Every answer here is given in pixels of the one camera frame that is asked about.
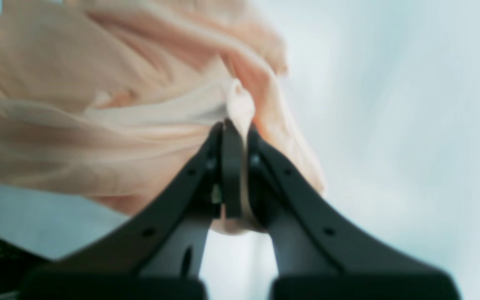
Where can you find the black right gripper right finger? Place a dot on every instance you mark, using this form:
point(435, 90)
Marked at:
point(320, 254)

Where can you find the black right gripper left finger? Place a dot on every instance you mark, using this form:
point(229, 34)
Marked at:
point(157, 254)

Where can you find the peach T-shirt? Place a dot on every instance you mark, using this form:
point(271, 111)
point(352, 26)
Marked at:
point(108, 99)

